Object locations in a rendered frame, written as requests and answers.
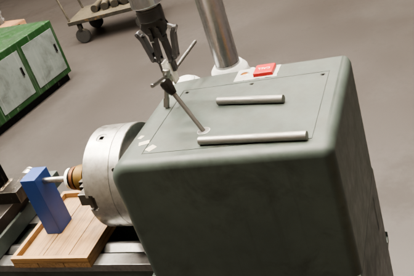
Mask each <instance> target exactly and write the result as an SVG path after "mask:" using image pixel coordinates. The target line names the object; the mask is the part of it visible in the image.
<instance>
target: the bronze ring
mask: <svg viewBox="0 0 414 276"><path fill-rule="evenodd" d="M81 179H82V164H79V165H77V166H74V167H71V168H70V169H69V170H68V172H67V184H68V186H69V188H71V189H72V190H79V191H80V189H79V187H80V185H79V181H80V180H81Z"/></svg>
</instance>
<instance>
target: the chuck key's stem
mask: <svg viewBox="0 0 414 276"><path fill-rule="evenodd" d="M164 75H166V76H167V78H169V79H170V69H168V68H164V69H163V76H164ZM163 107H166V108H168V107H169V94H168V93H167V92H165V91H164V98H163Z"/></svg>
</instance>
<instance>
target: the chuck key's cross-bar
mask: <svg viewBox="0 0 414 276"><path fill-rule="evenodd" d="M196 43H197V41H196V40H193V42H192V43H191V45H190V46H189V47H188V49H187V50H186V51H185V52H184V54H183V55H182V57H181V58H180V59H179V61H178V62H177V66H178V67H179V66H180V65H181V63H182V62H183V61H184V59H185V58H186V56H187V55H188V54H189V52H190V51H191V50H192V48H193V47H194V45H196ZM165 78H167V76H166V75H164V76H162V77H161V78H160V79H158V80H156V81H155V82H154V83H152V84H151V85H150V87H151V88H154V87H155V86H157V85H158V84H160V83H161V82H162V80H164V79H165Z"/></svg>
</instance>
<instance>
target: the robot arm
mask: <svg viewBox="0 0 414 276"><path fill-rule="evenodd" d="M128 1H129V4H130V6H131V9H132V10H134V11H135V12H136V16H137V19H138V21H139V23H140V30H139V31H138V32H137V33H136V34H135V37H136V38H137V39H138V40H139V41H140V43H141V45H142V46H143V48H144V50H145V51H146V53H147V55H148V57H149V59H150V60H151V62H152V63H154V62H156V63H158V64H159V66H160V70H161V72H162V73H163V69H164V68H168V69H170V74H171V76H170V80H171V81H173V84H176V83H178V82H182V81H188V80H191V79H197V78H200V77H197V76H195V75H184V76H181V77H179V76H178V74H177V69H178V66H177V63H176V59H177V58H178V56H179V55H180V52H179V43H178V39H177V27H178V25H177V24H174V25H173V24H170V23H168V21H167V20H166V18H165V16H164V12H163V8H162V6H161V4H160V2H161V0H128ZM195 4H196V6H197V9H198V13H199V16H200V19H201V23H202V25H203V29H204V31H205V35H206V39H207V41H208V45H209V48H210V51H211V54H212V57H213V60H214V64H215V65H214V67H213V69H212V72H211V74H212V76H214V75H221V74H225V73H232V72H236V71H240V70H247V69H252V68H255V67H251V68H250V67H249V65H248V63H247V61H246V60H244V59H242V58H240V57H239V56H238V52H237V48H236V46H235V42H234V39H233V36H232V32H231V29H230V25H229V21H228V18H227V14H226V11H225V7H224V3H223V0H195ZM167 28H168V30H169V32H170V39H171V45H170V43H169V40H168V37H167V36H168V35H167V33H166V30H167ZM145 34H146V35H147V36H148V37H149V40H150V42H151V44H152V46H151V44H150V43H149V41H148V39H147V37H146V36H145ZM158 39H159V40H160V41H161V44H162V46H163V49H164V51H165V53H166V56H167V58H168V61H167V59H164V57H163V54H162V51H161V47H160V44H159V40H158ZM152 47H153V48H152ZM171 47H172V48H171Z"/></svg>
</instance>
